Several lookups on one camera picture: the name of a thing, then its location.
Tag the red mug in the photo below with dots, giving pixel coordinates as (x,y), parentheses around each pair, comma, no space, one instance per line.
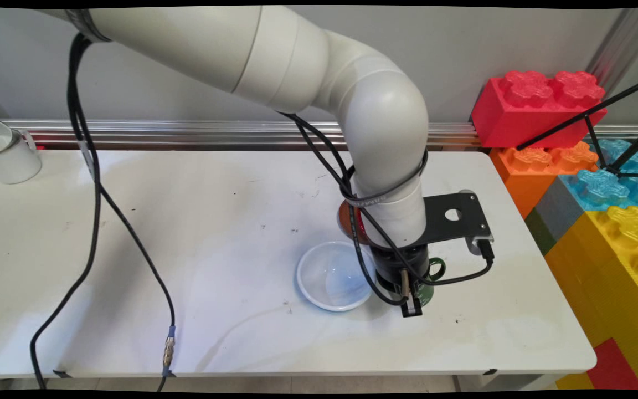
(358,219)

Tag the large yellow toy block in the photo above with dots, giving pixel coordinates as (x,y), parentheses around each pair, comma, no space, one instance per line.
(607,271)

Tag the aluminium rail along wall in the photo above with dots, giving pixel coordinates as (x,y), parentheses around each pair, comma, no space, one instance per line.
(186,133)

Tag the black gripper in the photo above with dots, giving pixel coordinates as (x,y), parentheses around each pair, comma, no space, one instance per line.
(394,266)

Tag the white bowl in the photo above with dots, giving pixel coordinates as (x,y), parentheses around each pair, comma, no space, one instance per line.
(324,277)

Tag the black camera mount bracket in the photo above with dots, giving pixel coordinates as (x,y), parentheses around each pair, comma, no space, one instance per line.
(471,221)

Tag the brown wooden mug tree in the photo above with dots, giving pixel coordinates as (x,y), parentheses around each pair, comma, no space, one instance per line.
(343,219)

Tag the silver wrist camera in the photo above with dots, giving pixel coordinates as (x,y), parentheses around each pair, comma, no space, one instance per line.
(474,246)

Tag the large orange toy block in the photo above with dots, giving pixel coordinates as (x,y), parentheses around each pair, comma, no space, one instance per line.
(524,177)

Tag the large green toy block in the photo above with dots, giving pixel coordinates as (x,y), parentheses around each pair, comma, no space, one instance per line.
(540,233)

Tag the flat red toy block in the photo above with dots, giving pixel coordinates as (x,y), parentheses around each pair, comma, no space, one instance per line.
(612,366)

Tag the large grey toy block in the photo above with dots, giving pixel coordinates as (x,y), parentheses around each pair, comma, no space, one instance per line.
(560,208)

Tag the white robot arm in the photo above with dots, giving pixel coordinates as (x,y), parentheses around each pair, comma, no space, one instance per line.
(374,122)

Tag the aluminium upright profile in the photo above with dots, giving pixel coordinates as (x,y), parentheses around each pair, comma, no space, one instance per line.
(623,39)

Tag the green mug with white print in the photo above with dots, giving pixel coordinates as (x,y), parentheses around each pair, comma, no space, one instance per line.
(425,291)

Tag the large blue toy block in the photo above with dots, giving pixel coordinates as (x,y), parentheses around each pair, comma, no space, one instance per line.
(601,188)

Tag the large red toy block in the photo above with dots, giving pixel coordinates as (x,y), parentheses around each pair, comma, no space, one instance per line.
(529,111)

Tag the black tripod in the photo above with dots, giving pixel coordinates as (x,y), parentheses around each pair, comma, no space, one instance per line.
(585,117)

